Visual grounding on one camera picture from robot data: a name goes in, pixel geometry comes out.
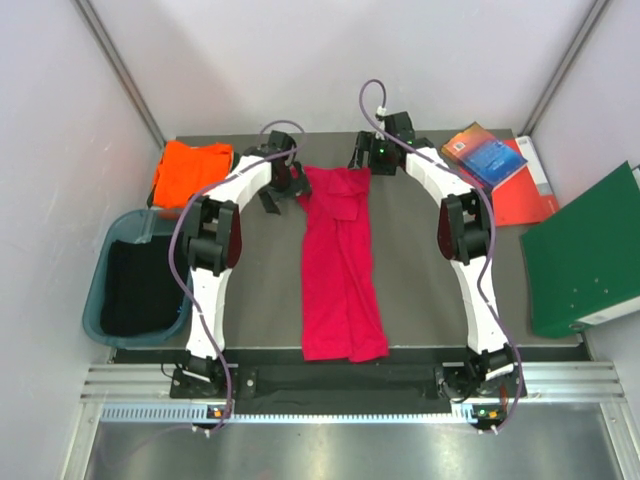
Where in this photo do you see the green ring binder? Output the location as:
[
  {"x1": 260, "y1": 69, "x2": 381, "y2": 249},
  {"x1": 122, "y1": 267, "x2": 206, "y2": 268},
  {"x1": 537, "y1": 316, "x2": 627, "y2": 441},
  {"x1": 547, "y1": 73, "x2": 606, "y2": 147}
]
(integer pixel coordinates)
[{"x1": 521, "y1": 162, "x2": 639, "y2": 338}]

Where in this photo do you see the purple cable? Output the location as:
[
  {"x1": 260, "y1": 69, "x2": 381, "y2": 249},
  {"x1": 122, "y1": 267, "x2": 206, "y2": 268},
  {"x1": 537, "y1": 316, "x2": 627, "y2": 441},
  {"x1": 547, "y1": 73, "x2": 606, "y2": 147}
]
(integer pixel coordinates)
[
  {"x1": 359, "y1": 78, "x2": 524, "y2": 435},
  {"x1": 167, "y1": 119, "x2": 307, "y2": 437}
]

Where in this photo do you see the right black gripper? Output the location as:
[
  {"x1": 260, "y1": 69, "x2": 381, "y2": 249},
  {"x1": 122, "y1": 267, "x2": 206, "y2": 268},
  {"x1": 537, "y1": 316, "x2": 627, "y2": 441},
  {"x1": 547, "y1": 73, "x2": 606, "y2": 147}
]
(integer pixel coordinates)
[{"x1": 347, "y1": 132, "x2": 395, "y2": 177}]

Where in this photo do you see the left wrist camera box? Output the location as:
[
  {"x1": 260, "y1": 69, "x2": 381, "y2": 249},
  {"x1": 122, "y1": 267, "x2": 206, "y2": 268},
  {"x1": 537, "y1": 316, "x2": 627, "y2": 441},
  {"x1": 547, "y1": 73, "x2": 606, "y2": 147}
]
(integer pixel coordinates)
[{"x1": 267, "y1": 130, "x2": 297, "y2": 154}]

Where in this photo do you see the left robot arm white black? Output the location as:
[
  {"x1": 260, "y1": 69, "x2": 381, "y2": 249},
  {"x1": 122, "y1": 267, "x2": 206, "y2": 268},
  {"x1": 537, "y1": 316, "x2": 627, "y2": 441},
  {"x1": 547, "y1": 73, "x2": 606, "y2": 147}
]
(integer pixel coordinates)
[{"x1": 169, "y1": 140, "x2": 310, "y2": 397}]

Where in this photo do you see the folded orange t shirt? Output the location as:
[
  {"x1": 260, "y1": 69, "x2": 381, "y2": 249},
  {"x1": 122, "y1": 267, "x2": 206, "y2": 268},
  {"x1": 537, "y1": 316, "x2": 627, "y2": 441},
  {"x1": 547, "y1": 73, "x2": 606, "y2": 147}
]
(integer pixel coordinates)
[{"x1": 148, "y1": 140, "x2": 234, "y2": 209}]

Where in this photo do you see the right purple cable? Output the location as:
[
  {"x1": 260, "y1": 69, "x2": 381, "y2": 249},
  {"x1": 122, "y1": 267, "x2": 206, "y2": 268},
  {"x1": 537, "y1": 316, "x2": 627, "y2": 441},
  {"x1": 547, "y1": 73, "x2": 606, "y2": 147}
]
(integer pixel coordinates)
[{"x1": 359, "y1": 78, "x2": 524, "y2": 435}]

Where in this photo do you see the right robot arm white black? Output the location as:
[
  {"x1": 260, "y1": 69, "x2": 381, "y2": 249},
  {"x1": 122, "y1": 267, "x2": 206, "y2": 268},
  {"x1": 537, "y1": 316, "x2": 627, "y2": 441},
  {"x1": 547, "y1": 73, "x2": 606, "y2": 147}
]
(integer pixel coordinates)
[{"x1": 348, "y1": 131, "x2": 517, "y2": 403}]

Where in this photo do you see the black garment in basin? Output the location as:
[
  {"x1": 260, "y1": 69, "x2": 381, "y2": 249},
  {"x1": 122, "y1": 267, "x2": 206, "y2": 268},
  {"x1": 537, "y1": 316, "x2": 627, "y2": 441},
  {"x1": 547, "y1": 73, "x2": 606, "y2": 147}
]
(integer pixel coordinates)
[{"x1": 100, "y1": 235, "x2": 185, "y2": 338}]

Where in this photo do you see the red book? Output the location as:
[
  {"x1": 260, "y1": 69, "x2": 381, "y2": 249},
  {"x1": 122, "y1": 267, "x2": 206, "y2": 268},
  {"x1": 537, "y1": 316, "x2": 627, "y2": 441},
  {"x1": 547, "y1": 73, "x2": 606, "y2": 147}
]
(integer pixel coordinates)
[{"x1": 458, "y1": 138, "x2": 560, "y2": 229}]

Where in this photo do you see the blue orange book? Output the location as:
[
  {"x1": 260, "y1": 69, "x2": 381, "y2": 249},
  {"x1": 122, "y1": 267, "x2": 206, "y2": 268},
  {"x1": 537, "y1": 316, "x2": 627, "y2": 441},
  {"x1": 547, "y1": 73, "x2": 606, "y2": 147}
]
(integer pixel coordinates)
[{"x1": 440, "y1": 122, "x2": 527, "y2": 190}]

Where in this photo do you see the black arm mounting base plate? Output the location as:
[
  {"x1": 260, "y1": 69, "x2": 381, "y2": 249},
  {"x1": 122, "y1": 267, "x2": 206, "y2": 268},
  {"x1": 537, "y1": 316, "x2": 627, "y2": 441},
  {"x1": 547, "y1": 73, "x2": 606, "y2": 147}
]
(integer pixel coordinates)
[{"x1": 169, "y1": 348, "x2": 526, "y2": 416}]

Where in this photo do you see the grey slotted cable duct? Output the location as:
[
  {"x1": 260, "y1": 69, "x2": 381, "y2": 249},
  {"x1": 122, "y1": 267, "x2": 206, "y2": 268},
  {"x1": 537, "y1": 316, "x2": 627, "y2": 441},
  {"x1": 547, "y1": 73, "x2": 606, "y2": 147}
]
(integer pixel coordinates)
[{"x1": 101, "y1": 403, "x2": 500, "y2": 425}]

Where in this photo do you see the red t shirt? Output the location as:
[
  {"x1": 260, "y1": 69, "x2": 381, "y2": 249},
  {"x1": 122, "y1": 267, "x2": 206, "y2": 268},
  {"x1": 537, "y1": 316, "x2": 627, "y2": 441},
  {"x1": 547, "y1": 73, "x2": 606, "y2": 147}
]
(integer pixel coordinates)
[{"x1": 299, "y1": 167, "x2": 389, "y2": 363}]

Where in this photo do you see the aluminium frame rail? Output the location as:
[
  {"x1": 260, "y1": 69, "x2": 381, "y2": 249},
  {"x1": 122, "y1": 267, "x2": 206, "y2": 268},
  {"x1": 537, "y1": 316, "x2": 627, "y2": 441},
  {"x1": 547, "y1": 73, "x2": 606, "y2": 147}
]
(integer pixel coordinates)
[{"x1": 61, "y1": 362, "x2": 639, "y2": 479}]

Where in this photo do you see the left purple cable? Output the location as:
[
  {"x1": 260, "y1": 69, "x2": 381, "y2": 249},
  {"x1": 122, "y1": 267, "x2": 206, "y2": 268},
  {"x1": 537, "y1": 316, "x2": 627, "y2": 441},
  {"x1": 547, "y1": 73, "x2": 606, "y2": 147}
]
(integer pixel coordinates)
[{"x1": 167, "y1": 119, "x2": 307, "y2": 437}]

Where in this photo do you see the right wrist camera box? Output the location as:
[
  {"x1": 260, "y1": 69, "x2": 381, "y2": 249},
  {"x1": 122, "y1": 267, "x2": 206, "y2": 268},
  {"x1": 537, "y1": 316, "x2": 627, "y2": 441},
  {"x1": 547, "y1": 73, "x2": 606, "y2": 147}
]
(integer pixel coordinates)
[{"x1": 383, "y1": 111, "x2": 416, "y2": 145}]

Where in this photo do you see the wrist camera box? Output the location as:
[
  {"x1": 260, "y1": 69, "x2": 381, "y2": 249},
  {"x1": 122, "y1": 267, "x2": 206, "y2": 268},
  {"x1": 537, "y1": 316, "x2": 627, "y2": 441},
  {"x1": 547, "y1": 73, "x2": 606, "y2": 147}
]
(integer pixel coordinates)
[
  {"x1": 267, "y1": 130, "x2": 297, "y2": 154},
  {"x1": 383, "y1": 111, "x2": 416, "y2": 145}
]

